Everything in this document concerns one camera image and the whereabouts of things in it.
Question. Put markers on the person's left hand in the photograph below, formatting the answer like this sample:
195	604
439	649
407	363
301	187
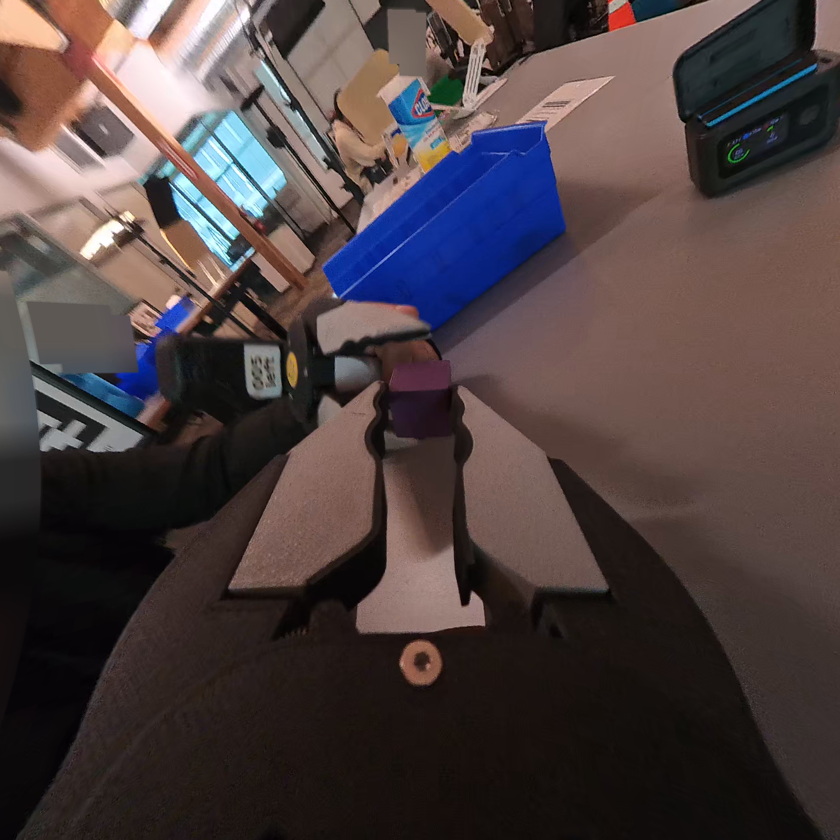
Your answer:
410	351

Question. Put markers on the blue plastic bin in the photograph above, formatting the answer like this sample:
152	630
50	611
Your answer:
459	216

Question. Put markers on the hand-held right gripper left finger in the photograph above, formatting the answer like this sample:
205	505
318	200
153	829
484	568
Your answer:
308	518

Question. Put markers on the orange traffic cone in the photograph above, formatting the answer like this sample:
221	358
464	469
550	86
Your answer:
620	13

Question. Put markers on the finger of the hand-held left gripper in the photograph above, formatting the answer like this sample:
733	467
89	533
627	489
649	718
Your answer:
367	321
354	373

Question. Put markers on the purple cube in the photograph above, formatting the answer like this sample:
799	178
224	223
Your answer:
420	400

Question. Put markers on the black white marker board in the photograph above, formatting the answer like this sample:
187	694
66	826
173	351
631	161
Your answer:
79	426

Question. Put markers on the black wall monitor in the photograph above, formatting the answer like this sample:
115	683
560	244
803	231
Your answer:
295	23

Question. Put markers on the blue yellow wipes pack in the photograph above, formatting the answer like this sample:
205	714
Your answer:
420	124

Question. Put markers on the blue storage crate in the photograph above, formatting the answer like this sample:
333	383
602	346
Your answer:
177	321

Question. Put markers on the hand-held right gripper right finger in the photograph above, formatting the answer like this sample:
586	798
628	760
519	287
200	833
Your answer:
531	525

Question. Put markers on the white barcode label sheet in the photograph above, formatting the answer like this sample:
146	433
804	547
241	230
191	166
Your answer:
577	98

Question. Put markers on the white lattice stand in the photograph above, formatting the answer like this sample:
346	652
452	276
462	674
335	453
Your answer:
478	72

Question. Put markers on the large beige panel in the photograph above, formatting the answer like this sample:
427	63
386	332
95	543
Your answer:
367	92

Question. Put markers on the black battery charging case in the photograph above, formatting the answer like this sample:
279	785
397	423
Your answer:
735	49

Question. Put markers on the small beige board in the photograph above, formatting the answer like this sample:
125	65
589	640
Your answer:
459	18

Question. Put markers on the green box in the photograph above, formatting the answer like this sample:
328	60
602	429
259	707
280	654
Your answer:
449	90

